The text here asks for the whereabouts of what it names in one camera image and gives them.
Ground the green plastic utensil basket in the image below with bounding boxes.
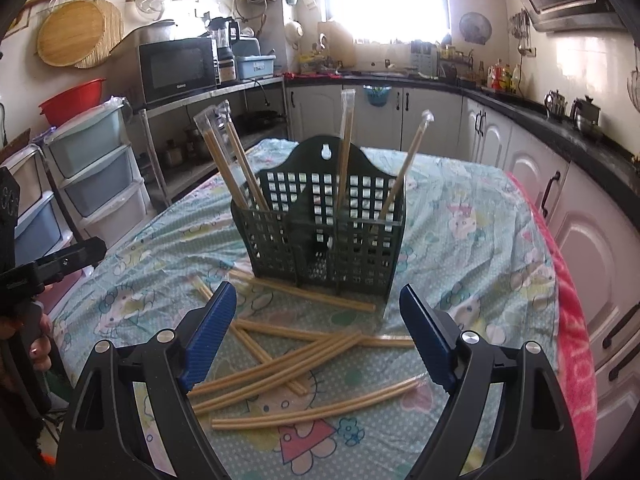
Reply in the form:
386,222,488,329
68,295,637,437
231,135,408,322

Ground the person's left hand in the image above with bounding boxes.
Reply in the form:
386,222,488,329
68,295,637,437
0,310,54,388

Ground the metal kitchen rack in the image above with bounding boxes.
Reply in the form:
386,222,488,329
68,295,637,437
132,75,293,211

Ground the white spice rack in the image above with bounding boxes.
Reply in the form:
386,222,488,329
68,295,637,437
410,40,438,76

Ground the group of bamboo chopsticks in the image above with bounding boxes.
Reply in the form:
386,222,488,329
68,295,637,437
190,267,421,431

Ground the black blender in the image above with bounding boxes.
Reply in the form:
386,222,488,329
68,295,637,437
207,16,242,83

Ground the steel lidded pot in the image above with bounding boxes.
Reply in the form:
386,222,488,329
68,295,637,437
570,95,603,133

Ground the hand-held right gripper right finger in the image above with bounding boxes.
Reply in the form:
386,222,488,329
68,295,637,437
399,284,583,480

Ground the pale wooden cutting board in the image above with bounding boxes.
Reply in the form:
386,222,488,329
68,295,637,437
317,20,357,68

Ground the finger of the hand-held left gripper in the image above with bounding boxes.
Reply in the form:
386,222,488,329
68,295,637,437
36,236,109,283

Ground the kitchen window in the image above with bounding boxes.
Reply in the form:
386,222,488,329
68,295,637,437
320,0,448,46

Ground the black kitchen countertop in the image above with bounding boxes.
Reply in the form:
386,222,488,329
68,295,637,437
285,71,640,196

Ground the blue hanging bin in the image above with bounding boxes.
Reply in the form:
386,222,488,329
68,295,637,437
363,85,392,107

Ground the small round wall fan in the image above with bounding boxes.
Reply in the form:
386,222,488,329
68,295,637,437
459,11,493,46

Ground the blue plastic box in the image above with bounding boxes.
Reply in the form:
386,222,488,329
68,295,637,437
234,54,277,81

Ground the bamboo chopstick pair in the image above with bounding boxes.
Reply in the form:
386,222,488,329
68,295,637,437
207,107,263,208
336,89,357,221
193,112,256,211
222,101,272,208
375,109,436,223

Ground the black wire dish rack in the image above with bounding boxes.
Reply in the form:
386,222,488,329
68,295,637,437
437,50,473,83

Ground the white round hanging container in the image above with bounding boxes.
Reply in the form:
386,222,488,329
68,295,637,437
284,20,306,51

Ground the pale green plastic drawer unit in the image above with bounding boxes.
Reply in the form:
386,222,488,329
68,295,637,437
42,102,151,233

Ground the metal baking tray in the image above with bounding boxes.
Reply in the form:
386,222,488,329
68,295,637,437
107,19,178,56

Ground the black wok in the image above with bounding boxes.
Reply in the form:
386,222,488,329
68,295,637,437
234,109,288,131

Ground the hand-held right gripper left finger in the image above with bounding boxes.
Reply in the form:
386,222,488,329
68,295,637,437
55,281,238,480

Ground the round bamboo tray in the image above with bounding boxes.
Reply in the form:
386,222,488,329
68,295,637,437
37,0,107,67

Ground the red plastic basin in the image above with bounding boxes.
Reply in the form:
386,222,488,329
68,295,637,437
39,78,107,127

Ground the printed light blue tablecloth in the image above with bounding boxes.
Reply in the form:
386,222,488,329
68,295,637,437
50,137,561,480

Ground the pale blue plastic drawer unit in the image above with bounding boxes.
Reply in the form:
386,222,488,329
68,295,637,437
0,145,68,266

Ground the woven straw tray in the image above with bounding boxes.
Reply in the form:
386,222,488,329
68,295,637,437
75,0,125,70

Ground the steel kettle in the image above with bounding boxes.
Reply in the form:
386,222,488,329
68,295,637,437
544,89,568,120

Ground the black microwave oven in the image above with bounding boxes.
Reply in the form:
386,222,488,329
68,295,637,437
138,36,219,106

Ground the white round fan guard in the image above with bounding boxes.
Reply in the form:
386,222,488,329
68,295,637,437
135,0,173,23

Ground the pink fleece blanket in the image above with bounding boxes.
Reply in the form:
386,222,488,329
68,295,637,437
505,170,598,478

